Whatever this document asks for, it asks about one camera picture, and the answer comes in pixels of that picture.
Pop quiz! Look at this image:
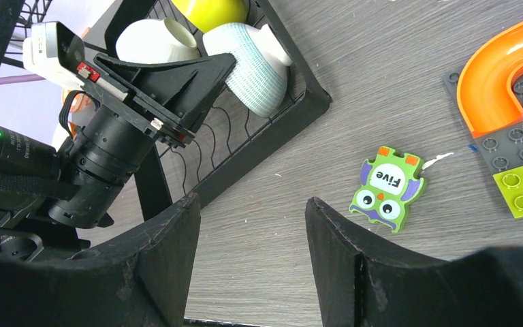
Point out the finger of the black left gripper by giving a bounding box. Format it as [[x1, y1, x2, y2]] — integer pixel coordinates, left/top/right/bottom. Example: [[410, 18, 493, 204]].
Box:
[[94, 53, 236, 131]]

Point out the black wire dish rack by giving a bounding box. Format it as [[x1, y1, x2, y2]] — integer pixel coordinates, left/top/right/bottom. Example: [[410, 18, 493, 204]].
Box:
[[0, 1, 332, 219]]

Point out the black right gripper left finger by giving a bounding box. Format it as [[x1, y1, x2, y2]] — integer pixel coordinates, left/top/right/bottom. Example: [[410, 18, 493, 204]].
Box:
[[0, 193, 201, 326]]

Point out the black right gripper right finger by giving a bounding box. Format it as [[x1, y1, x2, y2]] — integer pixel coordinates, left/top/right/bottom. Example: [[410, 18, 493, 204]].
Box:
[[305, 197, 523, 326]]

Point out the green owl toy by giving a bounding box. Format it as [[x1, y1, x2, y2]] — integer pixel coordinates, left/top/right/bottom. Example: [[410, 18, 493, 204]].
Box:
[[349, 146, 426, 233]]

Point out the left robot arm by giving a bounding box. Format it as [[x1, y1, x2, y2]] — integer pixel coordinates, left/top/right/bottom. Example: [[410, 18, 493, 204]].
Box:
[[0, 53, 237, 261]]

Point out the grey building block plate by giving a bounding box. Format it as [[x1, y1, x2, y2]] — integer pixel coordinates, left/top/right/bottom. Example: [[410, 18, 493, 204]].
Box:
[[441, 67, 523, 220]]

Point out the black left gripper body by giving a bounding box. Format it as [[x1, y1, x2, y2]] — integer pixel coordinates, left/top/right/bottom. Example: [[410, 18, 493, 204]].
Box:
[[47, 77, 195, 228]]

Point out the white ribbed bowl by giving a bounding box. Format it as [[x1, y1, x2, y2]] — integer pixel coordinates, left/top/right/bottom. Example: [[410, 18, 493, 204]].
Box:
[[115, 18, 200, 64]]

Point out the yellow-green bowl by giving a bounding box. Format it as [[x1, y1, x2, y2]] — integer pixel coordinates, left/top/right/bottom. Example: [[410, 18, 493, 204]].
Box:
[[172, 0, 247, 33]]

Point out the orange curved block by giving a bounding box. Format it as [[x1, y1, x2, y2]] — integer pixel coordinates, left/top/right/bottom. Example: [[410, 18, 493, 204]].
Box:
[[456, 21, 523, 139]]

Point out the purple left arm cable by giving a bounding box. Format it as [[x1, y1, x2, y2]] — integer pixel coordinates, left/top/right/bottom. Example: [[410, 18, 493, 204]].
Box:
[[0, 74, 46, 94]]

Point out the mint textured bowl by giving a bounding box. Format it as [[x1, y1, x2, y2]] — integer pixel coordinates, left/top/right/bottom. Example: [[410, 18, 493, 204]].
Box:
[[202, 22, 293, 119]]

